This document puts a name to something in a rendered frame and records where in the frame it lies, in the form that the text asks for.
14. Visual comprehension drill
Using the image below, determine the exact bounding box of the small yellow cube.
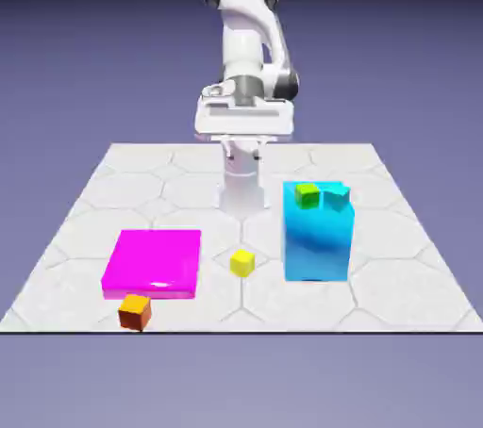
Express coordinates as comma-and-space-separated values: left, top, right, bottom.
229, 249, 257, 279

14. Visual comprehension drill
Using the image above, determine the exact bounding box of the large blue box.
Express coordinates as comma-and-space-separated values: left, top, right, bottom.
282, 181, 356, 283

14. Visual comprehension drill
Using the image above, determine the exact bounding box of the small cyan cube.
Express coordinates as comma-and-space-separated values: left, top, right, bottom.
323, 187, 351, 213

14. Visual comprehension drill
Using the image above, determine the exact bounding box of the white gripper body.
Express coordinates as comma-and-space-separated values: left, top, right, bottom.
193, 94, 295, 143

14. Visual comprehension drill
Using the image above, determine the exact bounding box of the small green cube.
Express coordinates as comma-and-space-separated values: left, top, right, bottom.
294, 183, 321, 210

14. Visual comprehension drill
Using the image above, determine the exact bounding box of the small orange cube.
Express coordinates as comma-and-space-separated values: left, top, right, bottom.
117, 293, 153, 332

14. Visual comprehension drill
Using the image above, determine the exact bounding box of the large magenta box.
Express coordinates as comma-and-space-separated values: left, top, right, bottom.
100, 229, 202, 301

